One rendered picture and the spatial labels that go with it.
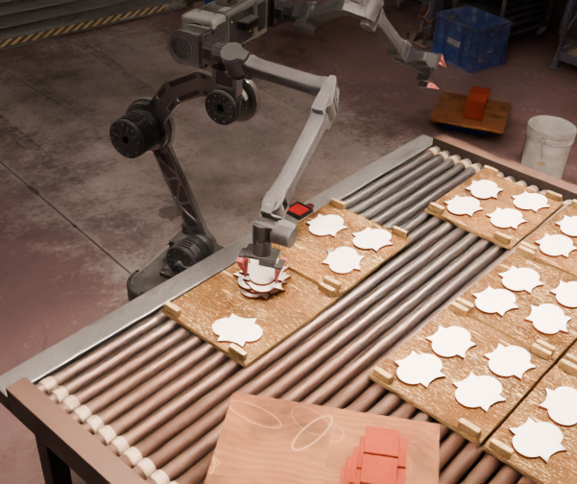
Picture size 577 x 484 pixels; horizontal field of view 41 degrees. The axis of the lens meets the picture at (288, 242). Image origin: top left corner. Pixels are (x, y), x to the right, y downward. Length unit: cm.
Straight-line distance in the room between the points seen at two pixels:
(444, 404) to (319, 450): 44
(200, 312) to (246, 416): 53
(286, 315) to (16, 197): 277
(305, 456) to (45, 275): 255
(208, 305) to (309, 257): 40
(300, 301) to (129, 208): 235
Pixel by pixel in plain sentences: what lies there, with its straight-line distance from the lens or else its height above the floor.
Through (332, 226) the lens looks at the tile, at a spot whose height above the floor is 95.
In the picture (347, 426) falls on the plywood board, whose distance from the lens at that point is 188.
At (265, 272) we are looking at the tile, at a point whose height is 99.
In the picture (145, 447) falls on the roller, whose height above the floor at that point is 92.
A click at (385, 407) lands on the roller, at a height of 92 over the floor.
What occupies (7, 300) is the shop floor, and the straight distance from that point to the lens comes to 402.
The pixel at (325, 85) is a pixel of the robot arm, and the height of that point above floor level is 145.
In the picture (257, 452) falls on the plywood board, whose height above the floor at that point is 104.
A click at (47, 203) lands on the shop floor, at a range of 471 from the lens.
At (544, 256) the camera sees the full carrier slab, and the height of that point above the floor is 94.
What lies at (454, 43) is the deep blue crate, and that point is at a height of 18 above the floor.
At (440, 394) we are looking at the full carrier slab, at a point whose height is 94.
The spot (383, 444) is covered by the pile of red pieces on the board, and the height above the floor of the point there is 124.
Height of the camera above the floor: 243
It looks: 35 degrees down
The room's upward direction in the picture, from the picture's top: 3 degrees clockwise
